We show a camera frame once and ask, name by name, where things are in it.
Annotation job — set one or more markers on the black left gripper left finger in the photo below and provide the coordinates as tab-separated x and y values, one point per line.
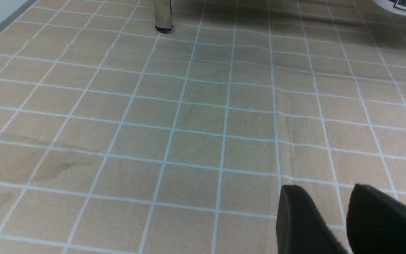
300	229

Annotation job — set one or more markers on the steel shoe rack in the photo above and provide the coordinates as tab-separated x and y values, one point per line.
163	16

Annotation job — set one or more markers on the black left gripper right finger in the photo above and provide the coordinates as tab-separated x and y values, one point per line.
375	222

